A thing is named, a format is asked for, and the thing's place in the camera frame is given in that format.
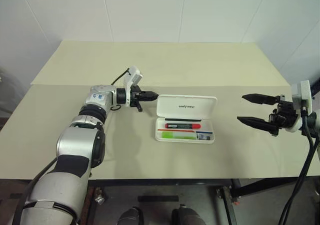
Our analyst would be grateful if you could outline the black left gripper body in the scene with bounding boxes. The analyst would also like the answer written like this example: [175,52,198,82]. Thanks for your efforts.
[129,85,144,113]

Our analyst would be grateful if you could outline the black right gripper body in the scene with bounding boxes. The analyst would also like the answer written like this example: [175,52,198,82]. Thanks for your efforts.
[268,94,300,137]

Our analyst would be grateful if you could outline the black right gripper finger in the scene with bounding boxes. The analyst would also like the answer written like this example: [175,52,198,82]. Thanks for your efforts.
[236,116,273,134]
[241,93,278,106]

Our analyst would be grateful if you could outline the red and black marker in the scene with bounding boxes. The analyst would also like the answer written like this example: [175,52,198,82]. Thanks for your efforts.
[164,122,202,130]

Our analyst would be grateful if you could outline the green highlighter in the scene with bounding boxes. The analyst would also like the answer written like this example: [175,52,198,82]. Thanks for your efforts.
[161,131,197,140]

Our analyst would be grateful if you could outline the white open pencil case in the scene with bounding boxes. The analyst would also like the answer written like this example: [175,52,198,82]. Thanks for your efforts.
[154,94,218,144]

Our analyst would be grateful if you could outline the thin red pen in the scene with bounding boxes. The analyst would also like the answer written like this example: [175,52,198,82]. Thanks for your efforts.
[157,128,196,132]

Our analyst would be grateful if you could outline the thin black pen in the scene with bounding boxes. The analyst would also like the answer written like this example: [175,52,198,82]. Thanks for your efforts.
[164,118,202,123]

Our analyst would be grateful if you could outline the cream table sheet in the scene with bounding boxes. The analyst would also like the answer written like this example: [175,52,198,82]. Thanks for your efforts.
[29,39,291,86]

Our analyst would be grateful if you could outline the small blue eraser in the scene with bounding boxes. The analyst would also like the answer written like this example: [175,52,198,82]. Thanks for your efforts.
[196,131,214,141]

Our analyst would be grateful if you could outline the flat black bar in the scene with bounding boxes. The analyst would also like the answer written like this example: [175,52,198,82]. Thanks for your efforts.
[137,195,180,203]

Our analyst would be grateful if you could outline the silver metal fitting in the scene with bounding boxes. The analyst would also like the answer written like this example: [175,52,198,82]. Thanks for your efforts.
[94,193,106,205]

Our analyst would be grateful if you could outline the dark rounded shape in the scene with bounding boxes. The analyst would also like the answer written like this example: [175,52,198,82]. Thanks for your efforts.
[118,206,145,225]
[171,204,201,225]

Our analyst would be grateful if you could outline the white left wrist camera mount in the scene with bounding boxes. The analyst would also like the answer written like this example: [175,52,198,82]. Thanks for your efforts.
[124,65,144,108]

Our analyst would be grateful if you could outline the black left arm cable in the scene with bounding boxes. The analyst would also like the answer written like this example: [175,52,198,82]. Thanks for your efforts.
[12,69,131,225]

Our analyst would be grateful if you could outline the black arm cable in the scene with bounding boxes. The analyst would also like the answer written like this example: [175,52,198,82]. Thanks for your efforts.
[12,69,131,225]
[278,98,320,225]

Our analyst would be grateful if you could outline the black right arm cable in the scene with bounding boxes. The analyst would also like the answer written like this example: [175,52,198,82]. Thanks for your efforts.
[278,98,320,225]

